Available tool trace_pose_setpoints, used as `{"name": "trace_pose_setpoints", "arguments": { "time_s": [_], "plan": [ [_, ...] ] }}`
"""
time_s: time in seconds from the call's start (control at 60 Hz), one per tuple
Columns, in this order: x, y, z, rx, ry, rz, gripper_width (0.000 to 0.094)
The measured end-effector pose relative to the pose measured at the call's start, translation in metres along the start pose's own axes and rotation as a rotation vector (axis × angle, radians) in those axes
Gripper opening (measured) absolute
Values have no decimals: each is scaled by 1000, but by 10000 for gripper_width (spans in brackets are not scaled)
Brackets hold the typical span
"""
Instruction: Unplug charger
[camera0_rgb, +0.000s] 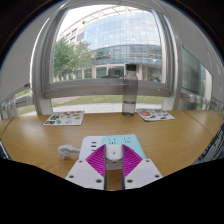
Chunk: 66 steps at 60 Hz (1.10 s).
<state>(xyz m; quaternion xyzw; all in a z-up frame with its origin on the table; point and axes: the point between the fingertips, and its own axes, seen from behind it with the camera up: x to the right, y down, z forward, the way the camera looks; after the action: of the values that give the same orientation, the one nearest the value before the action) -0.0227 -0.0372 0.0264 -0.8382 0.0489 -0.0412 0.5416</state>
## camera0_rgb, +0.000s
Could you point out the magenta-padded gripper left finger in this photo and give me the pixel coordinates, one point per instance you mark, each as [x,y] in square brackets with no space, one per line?
[83,173]

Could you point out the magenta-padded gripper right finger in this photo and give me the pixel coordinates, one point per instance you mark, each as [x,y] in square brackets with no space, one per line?
[143,171]

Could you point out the small white charger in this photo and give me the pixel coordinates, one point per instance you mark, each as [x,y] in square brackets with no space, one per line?
[114,153]

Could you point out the white and teal power strip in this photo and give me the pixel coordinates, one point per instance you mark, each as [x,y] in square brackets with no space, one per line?
[90,143]

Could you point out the colourful sticker sheet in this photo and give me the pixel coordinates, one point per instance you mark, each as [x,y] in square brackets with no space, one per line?
[65,118]
[155,114]

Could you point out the clear water bottle black cap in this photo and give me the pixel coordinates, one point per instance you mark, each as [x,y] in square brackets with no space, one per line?
[129,93]

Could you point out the green tree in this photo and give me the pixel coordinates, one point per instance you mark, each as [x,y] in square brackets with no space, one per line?
[68,58]

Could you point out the glass office building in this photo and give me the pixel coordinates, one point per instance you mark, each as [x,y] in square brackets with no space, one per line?
[123,33]

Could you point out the white window frame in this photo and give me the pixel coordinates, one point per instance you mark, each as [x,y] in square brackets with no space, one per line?
[100,88]

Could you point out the white wall socket rail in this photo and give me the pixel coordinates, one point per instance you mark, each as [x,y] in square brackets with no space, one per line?
[13,105]
[200,100]

